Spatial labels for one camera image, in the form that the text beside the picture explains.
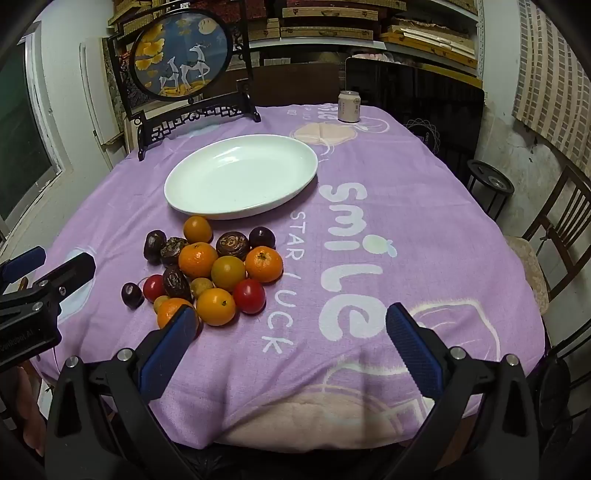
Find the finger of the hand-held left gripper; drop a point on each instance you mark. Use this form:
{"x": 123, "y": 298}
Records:
{"x": 69, "y": 273}
{"x": 25, "y": 263}

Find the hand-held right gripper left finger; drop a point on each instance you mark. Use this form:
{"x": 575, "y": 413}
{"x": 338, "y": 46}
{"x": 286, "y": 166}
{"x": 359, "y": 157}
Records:
{"x": 171, "y": 350}

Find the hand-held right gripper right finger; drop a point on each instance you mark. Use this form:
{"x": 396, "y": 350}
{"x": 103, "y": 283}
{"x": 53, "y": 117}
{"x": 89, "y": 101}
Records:
{"x": 411, "y": 346}

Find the mandarin orange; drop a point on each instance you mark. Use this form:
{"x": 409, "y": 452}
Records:
{"x": 263, "y": 264}
{"x": 198, "y": 260}
{"x": 168, "y": 311}

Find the small yellow fruit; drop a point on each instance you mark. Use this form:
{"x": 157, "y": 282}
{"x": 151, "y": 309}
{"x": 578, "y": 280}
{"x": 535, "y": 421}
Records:
{"x": 159, "y": 304}
{"x": 201, "y": 286}

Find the dark cherry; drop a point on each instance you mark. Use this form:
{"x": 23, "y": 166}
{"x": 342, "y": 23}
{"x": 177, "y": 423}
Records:
{"x": 132, "y": 295}

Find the wrinkled brown passion fruit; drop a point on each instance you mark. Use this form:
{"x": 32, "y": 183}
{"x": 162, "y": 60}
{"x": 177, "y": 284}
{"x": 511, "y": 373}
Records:
{"x": 177, "y": 283}
{"x": 233, "y": 243}
{"x": 173, "y": 249}

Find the dark purple plum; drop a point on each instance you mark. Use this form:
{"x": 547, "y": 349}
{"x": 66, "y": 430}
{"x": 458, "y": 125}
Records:
{"x": 154, "y": 246}
{"x": 262, "y": 237}

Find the yellowish smooth orange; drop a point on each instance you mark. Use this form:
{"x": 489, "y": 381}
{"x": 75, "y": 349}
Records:
{"x": 228, "y": 272}

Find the white oval plate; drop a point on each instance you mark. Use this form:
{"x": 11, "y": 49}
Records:
{"x": 240, "y": 175}

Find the purple printed tablecloth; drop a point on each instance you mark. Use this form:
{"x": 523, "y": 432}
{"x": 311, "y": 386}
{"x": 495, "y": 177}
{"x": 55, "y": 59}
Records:
{"x": 415, "y": 258}

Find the window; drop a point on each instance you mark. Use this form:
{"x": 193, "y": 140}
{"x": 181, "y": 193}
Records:
{"x": 23, "y": 138}

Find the beige chair cushion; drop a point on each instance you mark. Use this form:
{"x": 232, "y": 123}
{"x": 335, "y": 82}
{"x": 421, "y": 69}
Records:
{"x": 531, "y": 272}

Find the white leaning board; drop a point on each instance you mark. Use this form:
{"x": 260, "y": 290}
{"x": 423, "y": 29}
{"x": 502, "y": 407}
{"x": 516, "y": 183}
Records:
{"x": 97, "y": 101}

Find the round black stool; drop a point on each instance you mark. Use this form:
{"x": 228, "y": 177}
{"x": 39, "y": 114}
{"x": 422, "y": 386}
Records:
{"x": 490, "y": 177}

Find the dark wooden chair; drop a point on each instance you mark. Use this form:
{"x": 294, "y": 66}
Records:
{"x": 568, "y": 217}

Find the white ceramic cup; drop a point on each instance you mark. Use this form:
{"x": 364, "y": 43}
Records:
{"x": 349, "y": 107}

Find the black carved mirror stand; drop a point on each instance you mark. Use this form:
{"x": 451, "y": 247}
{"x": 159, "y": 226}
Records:
{"x": 180, "y": 50}

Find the woven checked wall mat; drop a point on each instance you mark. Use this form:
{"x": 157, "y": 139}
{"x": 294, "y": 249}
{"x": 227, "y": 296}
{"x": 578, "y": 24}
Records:
{"x": 554, "y": 83}

